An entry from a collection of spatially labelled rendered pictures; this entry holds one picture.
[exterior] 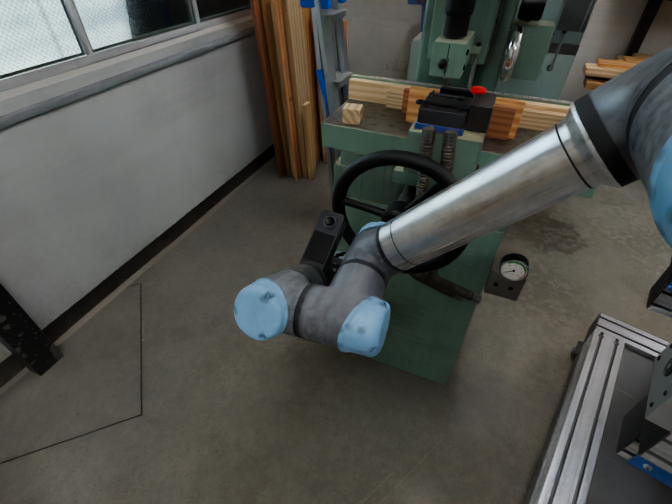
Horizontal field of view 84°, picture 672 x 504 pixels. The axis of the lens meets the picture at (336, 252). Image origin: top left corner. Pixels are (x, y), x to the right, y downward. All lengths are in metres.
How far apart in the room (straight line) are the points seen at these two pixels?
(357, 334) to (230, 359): 1.12
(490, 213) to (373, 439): 1.03
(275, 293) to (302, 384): 0.99
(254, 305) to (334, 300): 0.10
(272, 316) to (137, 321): 1.36
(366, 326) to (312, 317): 0.07
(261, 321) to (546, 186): 0.35
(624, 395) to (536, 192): 1.09
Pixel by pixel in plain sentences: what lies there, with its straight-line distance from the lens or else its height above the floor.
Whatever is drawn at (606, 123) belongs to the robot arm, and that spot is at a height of 1.13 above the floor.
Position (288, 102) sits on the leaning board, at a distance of 2.27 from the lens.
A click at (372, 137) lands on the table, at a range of 0.90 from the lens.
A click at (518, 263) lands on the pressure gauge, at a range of 0.93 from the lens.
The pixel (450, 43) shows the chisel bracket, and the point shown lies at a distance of 0.93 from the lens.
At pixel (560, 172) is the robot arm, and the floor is 1.08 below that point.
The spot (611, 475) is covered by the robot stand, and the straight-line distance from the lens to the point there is 1.30.
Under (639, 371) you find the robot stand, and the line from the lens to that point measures 1.54.
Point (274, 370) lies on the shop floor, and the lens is 1.48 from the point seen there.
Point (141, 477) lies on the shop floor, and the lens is 1.44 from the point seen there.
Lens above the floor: 1.26
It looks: 42 degrees down
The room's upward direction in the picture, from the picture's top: straight up
